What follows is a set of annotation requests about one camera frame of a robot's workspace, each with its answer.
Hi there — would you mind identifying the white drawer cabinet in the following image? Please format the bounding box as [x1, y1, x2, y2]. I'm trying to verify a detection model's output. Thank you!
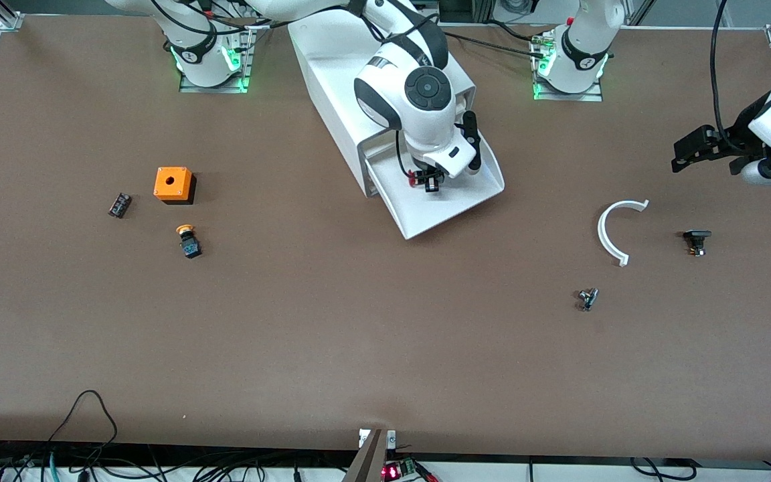
[288, 13, 477, 199]

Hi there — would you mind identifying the white curved plastic piece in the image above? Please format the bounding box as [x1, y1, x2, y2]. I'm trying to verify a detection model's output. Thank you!
[598, 199, 650, 267]

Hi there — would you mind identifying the circuit board with red light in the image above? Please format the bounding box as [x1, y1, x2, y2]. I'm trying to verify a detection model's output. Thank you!
[382, 457, 438, 482]

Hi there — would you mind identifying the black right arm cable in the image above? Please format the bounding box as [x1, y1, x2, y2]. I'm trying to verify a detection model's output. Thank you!
[396, 127, 420, 183]

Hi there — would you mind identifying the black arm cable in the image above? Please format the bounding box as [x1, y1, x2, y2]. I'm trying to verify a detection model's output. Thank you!
[396, 127, 420, 183]
[709, 0, 738, 145]

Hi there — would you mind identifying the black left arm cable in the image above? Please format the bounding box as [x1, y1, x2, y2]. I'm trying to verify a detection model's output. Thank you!
[709, 0, 738, 145]

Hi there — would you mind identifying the black flat-headed switch part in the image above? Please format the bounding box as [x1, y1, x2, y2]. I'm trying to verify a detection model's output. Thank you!
[683, 230, 713, 257]

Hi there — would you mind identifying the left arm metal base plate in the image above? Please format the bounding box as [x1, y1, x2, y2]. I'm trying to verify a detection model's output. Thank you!
[531, 30, 604, 102]

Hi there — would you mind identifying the black cable on table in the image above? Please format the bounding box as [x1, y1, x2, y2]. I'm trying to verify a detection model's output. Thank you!
[431, 25, 550, 60]

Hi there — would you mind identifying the orange-capped push button switch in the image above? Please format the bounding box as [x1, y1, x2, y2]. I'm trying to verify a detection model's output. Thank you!
[175, 224, 203, 260]

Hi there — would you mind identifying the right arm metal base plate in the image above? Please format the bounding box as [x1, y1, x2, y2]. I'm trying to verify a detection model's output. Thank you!
[178, 19, 257, 94]

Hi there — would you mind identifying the orange switch enclosure box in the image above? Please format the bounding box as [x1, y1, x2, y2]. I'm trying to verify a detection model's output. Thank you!
[153, 167, 197, 205]

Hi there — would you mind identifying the brown angled stand post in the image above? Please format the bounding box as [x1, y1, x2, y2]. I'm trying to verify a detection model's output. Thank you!
[342, 428, 390, 482]

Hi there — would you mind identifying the black cable below table edge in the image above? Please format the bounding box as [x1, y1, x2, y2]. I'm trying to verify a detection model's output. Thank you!
[630, 457, 697, 481]

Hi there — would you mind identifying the thin black looped cable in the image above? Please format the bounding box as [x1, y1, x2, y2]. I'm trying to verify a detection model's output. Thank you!
[46, 390, 118, 469]

